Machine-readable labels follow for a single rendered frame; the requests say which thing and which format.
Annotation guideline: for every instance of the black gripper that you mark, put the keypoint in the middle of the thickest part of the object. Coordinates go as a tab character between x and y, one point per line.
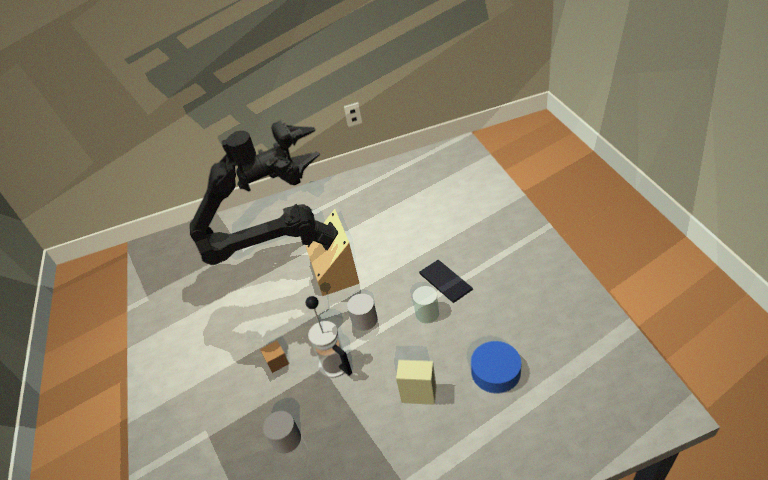
286	135

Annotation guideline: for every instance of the blue short cylinder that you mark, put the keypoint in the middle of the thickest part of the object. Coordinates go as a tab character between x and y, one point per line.
496	367

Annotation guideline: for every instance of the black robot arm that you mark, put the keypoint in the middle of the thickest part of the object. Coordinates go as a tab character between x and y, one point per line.
297	220

